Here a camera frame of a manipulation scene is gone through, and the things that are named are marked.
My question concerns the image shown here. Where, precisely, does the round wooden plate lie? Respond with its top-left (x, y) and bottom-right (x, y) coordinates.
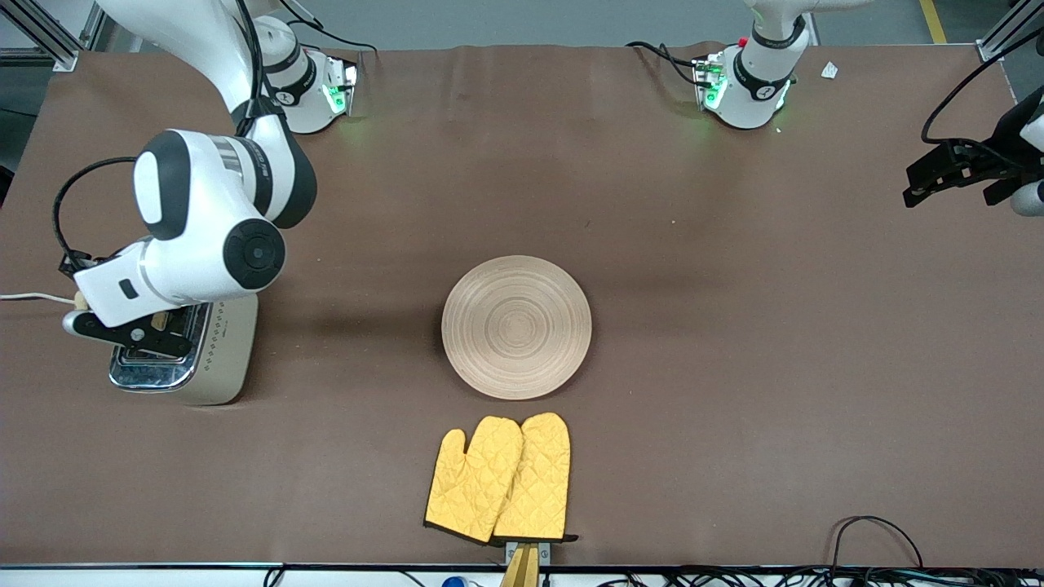
top-left (441, 255), bottom-right (593, 401)

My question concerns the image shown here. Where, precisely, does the yellow quilted oven mitt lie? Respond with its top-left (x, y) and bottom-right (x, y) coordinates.
top-left (492, 412), bottom-right (580, 543)

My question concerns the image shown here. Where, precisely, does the aluminium frame profile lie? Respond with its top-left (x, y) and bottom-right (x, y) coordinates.
top-left (80, 0), bottom-right (113, 51)
top-left (0, 0), bottom-right (80, 72)
top-left (977, 0), bottom-right (1044, 64)

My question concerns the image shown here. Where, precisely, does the wooden stick with metal bracket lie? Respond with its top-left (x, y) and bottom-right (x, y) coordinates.
top-left (499, 541), bottom-right (551, 587)

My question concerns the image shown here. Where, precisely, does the beige chrome two-slot toaster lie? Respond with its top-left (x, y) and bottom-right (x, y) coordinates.
top-left (108, 293), bottom-right (259, 407)

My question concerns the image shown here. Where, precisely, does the black cable bundle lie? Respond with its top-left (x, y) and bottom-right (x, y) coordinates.
top-left (599, 565), bottom-right (1044, 587)

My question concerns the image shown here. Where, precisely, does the yellow quilted mitt with thumb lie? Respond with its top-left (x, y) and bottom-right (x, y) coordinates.
top-left (423, 416), bottom-right (524, 545)

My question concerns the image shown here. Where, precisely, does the black arm base cable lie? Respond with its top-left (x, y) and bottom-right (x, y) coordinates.
top-left (626, 41), bottom-right (704, 86)
top-left (281, 0), bottom-right (378, 74)

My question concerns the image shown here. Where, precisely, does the black looped cable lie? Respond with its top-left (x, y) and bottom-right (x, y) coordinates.
top-left (830, 515), bottom-right (924, 572)

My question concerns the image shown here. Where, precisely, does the brown table cover mat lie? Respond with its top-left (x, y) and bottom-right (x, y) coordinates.
top-left (0, 42), bottom-right (1044, 569)

